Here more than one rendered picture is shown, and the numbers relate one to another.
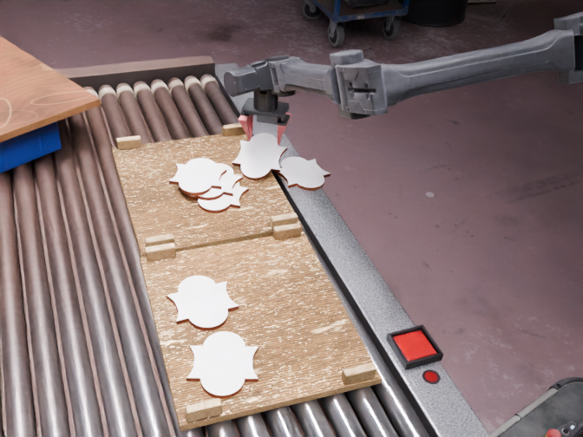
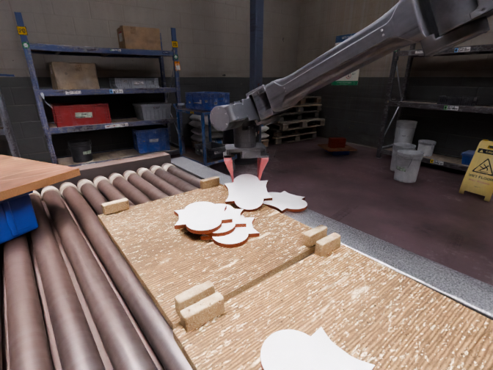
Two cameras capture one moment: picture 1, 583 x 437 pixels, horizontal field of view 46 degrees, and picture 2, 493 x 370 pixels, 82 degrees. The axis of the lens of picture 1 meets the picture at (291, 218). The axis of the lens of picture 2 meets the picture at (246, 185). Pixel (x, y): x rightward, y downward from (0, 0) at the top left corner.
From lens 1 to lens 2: 99 cm
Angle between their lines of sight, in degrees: 22
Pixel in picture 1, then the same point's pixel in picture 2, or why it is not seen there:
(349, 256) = (392, 254)
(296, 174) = (280, 202)
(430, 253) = not seen: hidden behind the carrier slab
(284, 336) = not seen: outside the picture
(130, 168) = (123, 227)
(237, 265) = (309, 299)
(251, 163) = (243, 198)
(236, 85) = (227, 115)
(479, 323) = not seen: hidden behind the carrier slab
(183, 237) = (218, 282)
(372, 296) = (466, 288)
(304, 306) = (441, 330)
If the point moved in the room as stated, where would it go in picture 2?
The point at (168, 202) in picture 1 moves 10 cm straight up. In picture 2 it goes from (180, 248) to (175, 200)
